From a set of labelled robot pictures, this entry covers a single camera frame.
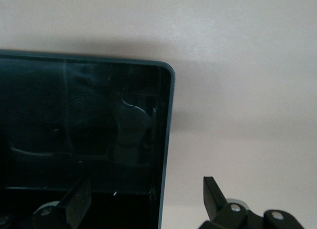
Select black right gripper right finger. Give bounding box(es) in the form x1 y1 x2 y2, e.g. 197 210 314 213
200 176 302 229

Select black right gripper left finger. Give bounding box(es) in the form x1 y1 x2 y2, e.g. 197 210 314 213
31 177 93 229

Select black plastic box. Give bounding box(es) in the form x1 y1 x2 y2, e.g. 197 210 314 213
0 49 176 229

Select table cover mat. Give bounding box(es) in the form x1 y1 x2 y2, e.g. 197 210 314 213
0 0 317 229

